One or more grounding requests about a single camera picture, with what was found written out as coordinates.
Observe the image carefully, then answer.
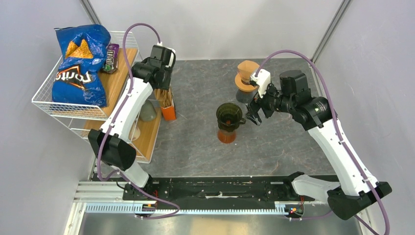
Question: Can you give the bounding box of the purple candy packet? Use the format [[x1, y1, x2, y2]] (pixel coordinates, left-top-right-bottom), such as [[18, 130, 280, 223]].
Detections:
[[101, 44, 119, 74]]

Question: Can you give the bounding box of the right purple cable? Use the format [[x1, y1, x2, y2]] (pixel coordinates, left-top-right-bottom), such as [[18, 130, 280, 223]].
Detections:
[[254, 49, 391, 235]]

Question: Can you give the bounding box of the orange liquid glass beaker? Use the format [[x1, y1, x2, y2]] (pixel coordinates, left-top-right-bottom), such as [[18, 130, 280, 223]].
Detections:
[[217, 129, 236, 144]]

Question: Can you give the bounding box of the blue Doritos chip bag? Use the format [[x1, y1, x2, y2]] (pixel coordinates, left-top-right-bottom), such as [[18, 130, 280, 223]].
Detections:
[[51, 24, 111, 107]]

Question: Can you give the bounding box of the wooden dripper collar ring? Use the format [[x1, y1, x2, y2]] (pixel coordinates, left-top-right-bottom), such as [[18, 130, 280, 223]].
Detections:
[[234, 73, 259, 93]]

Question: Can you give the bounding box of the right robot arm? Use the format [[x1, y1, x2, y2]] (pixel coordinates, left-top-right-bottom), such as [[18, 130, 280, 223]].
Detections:
[[246, 69, 392, 220]]

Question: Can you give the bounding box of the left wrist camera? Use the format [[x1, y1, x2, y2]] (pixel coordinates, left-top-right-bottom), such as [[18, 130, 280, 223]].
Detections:
[[157, 42, 176, 69]]

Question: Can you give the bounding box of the clear glass dripper cone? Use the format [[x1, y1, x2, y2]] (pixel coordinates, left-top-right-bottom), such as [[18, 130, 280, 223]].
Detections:
[[241, 73, 257, 87]]

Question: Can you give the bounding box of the white wire shelf rack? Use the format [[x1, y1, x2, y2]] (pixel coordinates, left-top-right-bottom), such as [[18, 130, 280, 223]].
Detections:
[[32, 32, 162, 164]]

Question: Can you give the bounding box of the dark green ceramic dripper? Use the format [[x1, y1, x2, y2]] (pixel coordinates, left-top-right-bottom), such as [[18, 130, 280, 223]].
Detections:
[[216, 102, 246, 132]]

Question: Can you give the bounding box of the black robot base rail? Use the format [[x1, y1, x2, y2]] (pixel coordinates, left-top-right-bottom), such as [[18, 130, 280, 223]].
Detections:
[[117, 176, 311, 211]]

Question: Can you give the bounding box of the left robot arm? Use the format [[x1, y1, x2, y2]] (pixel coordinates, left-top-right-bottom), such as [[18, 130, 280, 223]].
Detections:
[[88, 45, 176, 200]]

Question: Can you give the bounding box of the dark glass carafe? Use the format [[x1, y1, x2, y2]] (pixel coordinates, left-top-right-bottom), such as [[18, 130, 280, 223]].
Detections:
[[236, 90, 256, 104]]

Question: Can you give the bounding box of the cream bottle on shelf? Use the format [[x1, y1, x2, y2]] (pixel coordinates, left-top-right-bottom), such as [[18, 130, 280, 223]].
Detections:
[[129, 117, 141, 141]]

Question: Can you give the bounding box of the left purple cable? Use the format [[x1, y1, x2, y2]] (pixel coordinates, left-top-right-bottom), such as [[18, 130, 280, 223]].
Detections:
[[96, 23, 181, 220]]

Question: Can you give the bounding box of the brown paper coffee filter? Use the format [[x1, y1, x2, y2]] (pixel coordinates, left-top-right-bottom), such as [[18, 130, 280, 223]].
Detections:
[[237, 60, 259, 83]]

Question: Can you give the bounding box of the orange filter holder box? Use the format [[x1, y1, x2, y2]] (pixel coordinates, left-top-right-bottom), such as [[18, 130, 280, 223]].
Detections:
[[161, 104, 177, 121]]

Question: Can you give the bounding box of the purple cable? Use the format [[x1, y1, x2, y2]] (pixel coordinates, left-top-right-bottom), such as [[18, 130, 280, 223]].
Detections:
[[96, 23, 181, 220], [254, 49, 391, 235]]

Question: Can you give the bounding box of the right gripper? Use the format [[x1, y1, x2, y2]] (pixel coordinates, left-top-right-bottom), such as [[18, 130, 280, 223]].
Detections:
[[243, 80, 295, 126]]

